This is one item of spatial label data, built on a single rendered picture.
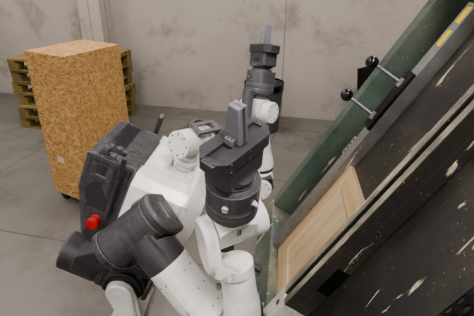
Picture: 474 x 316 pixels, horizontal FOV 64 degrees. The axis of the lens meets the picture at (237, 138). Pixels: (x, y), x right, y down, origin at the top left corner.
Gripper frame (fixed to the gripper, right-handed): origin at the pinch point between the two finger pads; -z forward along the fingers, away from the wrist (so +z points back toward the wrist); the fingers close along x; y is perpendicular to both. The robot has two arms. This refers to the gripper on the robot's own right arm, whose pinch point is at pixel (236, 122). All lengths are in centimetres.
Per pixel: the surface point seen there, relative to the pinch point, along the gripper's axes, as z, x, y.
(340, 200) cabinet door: 53, 46, 4
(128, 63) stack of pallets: 211, 204, -340
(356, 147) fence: 44, 60, -1
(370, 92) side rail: 40, 85, -9
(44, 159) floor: 246, 61, -295
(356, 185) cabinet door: 47, 48, 6
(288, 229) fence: 77, 44, -9
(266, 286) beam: 79, 23, -3
